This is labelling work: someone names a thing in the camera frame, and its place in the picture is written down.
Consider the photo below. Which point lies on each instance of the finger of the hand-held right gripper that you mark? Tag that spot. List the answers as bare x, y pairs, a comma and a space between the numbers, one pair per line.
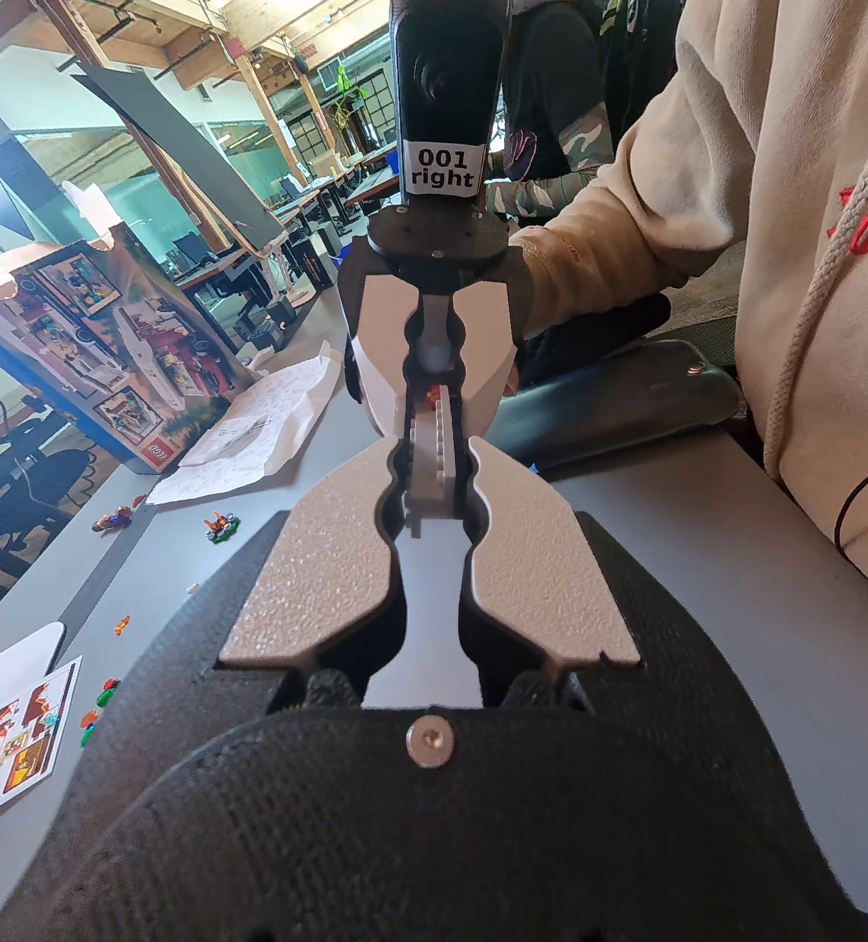
386, 316
489, 324

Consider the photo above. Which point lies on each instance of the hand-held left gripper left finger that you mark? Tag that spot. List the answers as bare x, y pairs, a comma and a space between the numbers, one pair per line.
316, 559

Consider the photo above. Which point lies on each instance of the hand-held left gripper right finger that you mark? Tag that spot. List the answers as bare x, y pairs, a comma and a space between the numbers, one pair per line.
544, 567

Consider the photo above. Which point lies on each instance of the small orange lego piece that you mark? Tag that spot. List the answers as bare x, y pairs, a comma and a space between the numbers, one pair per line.
429, 397

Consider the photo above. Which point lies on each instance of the grey lego plate assembly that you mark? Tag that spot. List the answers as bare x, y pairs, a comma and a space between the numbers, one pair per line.
430, 471

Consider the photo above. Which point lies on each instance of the person's right forearm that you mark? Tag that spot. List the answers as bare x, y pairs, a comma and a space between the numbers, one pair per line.
625, 221

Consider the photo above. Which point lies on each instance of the green orange small lego build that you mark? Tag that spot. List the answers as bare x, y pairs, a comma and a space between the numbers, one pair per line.
222, 526

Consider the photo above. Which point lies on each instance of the orange flame lego piece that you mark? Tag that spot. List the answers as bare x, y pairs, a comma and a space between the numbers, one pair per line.
122, 625

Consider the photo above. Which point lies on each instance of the purple brown lego minifigure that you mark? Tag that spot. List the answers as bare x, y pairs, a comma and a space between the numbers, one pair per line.
110, 519

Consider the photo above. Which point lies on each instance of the pile of small lego pieces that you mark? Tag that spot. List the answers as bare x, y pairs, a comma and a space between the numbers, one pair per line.
108, 690

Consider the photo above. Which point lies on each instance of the lego set cardboard box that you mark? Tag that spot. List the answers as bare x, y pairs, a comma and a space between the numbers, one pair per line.
110, 353

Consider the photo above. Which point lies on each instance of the lego sticker sheet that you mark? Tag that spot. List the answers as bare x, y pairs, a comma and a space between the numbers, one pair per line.
21, 743

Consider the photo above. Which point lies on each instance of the white printed paper bag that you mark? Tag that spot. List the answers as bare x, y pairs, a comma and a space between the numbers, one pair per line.
257, 434

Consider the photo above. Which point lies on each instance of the chair armrest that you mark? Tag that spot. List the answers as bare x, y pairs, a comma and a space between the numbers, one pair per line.
625, 397

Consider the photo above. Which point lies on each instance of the black leaning panel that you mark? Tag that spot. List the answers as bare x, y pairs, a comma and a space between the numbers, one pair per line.
183, 147

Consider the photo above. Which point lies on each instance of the black office chair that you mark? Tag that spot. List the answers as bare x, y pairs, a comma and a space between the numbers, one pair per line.
21, 486

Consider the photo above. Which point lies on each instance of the white wooden book stand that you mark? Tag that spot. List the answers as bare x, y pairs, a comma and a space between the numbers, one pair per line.
14, 651

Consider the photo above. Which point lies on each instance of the person's beige hoodie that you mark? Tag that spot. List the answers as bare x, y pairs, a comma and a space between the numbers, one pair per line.
831, 331

